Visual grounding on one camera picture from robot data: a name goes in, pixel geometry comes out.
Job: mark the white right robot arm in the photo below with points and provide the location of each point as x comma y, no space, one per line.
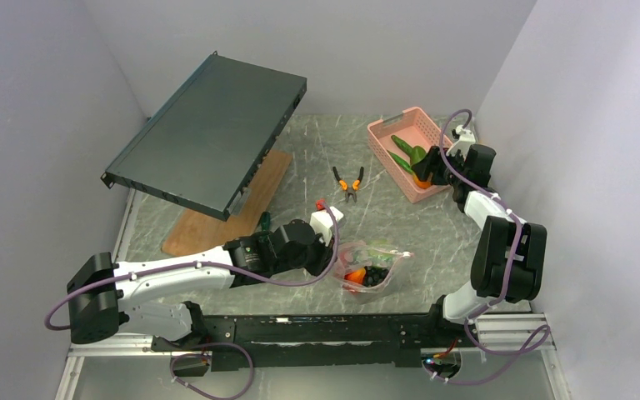
508,263

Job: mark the green handled screwdriver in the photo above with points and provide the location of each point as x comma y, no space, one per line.
265,221

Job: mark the green fake cucumber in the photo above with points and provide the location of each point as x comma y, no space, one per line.
405,147

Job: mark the green orange fake mango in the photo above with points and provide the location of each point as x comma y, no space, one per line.
421,173

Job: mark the pink plastic basket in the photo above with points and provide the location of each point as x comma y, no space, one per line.
415,127

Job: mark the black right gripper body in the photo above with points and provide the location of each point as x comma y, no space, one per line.
443,171

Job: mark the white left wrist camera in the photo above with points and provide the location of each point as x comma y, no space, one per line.
322,223

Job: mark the clear zip top bag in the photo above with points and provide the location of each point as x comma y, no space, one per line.
379,281

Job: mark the green fake chili pepper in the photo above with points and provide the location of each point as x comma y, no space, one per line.
402,163

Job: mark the small orange fake fruit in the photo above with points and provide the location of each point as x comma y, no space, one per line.
357,276

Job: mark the orange black pliers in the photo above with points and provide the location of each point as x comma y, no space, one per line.
350,189

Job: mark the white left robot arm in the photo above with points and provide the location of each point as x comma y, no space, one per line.
106,297

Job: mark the dark rack server chassis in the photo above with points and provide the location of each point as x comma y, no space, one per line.
207,141

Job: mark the wooden base board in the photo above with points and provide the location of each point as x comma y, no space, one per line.
195,232

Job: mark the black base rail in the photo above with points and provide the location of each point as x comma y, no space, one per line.
399,339

